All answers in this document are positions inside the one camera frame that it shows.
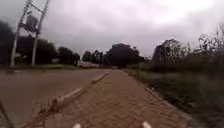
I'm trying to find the row of dark trees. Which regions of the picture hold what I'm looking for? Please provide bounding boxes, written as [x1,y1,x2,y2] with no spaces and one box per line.
[0,19,146,69]

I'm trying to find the grass strip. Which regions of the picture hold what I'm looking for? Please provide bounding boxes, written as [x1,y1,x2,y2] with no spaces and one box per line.
[0,63,81,72]

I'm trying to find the red brick path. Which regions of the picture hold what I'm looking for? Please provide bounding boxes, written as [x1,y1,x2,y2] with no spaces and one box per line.
[19,69,194,128]

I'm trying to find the bushes and bare trees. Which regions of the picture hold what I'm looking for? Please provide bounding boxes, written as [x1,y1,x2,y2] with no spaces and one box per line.
[151,23,224,76]

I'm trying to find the grass verge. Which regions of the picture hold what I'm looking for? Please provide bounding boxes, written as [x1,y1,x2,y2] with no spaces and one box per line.
[121,68,224,128]

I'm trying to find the brown road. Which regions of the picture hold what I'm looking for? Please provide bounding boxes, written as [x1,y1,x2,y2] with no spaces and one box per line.
[0,68,111,128]

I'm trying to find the concrete kerb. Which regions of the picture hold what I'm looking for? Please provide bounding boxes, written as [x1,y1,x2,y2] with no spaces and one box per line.
[16,70,112,128]

